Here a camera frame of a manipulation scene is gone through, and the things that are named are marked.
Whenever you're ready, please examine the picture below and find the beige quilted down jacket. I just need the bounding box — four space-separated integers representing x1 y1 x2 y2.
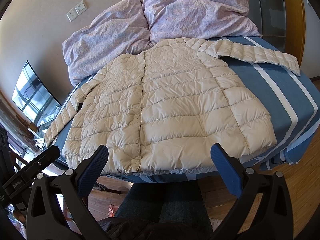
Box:
44 38 300 174

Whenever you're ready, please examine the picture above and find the blue white striped bedsheet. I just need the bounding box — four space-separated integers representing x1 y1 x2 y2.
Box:
41 36 320 183

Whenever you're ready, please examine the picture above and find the left lilac floral pillow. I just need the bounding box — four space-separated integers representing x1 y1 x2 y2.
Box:
62 0 151 86

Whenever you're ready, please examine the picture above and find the lilac floral pillow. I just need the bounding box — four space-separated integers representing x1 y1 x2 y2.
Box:
62 0 151 86
141 0 260 44

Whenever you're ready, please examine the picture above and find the dark glass panel door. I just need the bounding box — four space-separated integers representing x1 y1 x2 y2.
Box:
248 0 286 52

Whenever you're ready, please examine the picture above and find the right lilac floral pillow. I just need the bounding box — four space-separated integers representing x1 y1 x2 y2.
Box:
141 0 260 44

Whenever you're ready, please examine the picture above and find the wall mounted flat television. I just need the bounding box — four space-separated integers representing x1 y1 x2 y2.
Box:
12 61 61 127

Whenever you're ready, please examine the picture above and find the white wall power socket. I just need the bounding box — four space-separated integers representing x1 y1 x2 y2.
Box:
66 8 78 22

